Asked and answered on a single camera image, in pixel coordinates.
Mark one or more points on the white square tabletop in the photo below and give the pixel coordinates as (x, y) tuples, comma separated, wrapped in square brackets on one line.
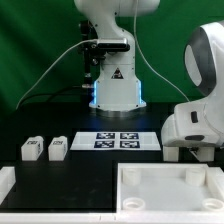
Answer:
[(150, 193)]

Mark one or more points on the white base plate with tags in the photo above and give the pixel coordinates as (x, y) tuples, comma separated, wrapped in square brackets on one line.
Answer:
[(134, 141)]

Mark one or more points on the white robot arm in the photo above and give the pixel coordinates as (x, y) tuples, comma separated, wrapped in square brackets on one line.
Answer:
[(118, 89)]

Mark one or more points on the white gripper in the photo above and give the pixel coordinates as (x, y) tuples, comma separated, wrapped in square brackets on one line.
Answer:
[(188, 127)]

